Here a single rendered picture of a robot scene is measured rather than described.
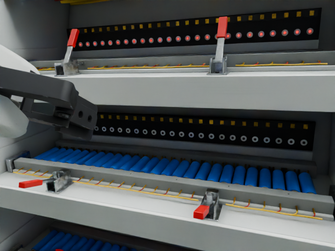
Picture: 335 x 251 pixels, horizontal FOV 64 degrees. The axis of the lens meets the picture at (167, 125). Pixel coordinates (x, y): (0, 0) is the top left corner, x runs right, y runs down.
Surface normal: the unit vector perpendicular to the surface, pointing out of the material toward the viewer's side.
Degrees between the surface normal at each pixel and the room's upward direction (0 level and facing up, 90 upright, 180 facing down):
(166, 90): 109
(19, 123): 98
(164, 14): 90
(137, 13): 90
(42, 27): 90
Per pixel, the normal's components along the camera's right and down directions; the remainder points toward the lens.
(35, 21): 0.94, 0.05
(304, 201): -0.34, 0.29
